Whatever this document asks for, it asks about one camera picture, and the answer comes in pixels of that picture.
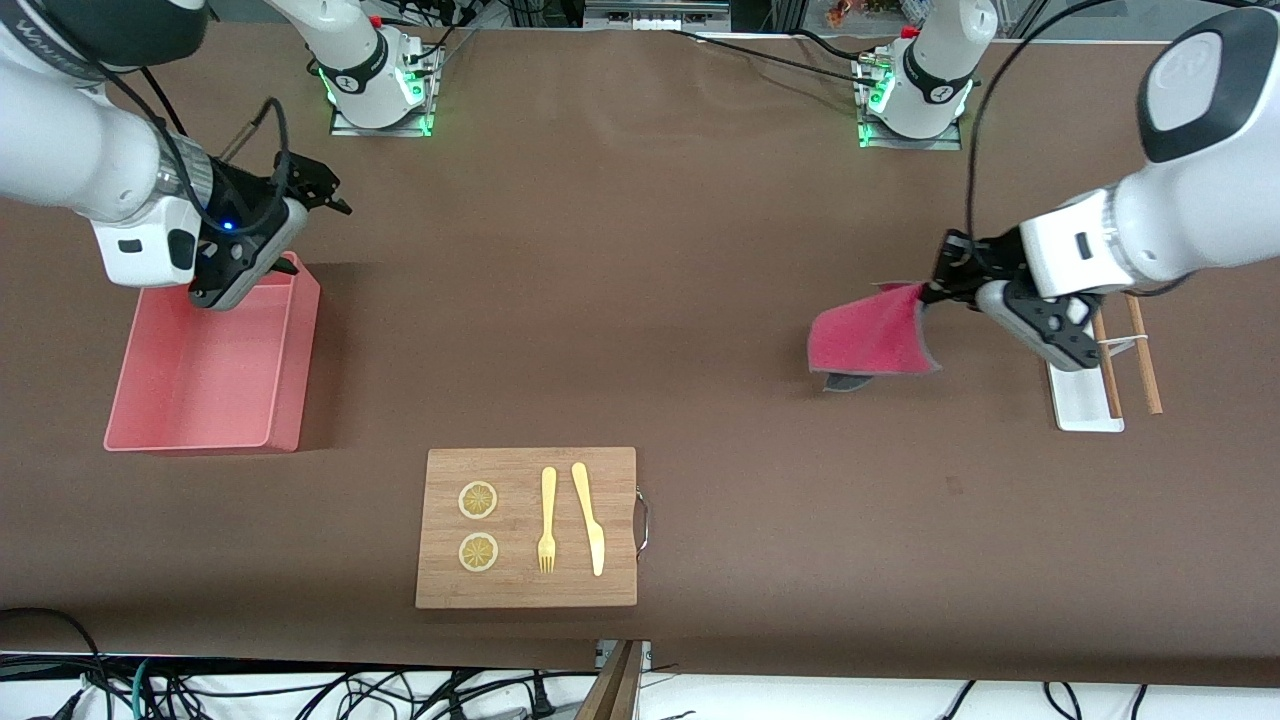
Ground black looped floor cable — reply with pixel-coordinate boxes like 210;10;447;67
0;607;113;720

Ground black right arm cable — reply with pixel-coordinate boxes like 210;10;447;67
100;60;296;241

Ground wooden plank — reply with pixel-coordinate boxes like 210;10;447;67
575;640;642;720

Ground wooden cutting board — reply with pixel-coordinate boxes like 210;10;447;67
415;447;638;609

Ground wooden rack rod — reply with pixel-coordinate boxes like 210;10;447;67
1090;310;1124;420
1125;292;1164;416

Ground yellow plastic knife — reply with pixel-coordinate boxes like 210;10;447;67
571;461;606;578

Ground grey metal box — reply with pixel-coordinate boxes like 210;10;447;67
584;0;732;32

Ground black table cable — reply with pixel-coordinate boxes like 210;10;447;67
660;28;886;87
793;28;866;61

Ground yellow plastic fork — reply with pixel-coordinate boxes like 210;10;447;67
537;466;558;575

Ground pink plastic bin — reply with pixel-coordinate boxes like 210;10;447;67
103;251;322;454

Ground white rack base tray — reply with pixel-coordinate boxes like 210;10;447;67
1044;352;1126;433

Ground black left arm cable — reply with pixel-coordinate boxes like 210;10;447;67
962;0;1241;241

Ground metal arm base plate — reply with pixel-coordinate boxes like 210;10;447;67
857;55;964;152
330;45;442;139

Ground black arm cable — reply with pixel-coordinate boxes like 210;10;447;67
962;0;1241;241
100;60;296;241

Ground red and grey cloth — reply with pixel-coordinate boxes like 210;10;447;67
808;282;943;393

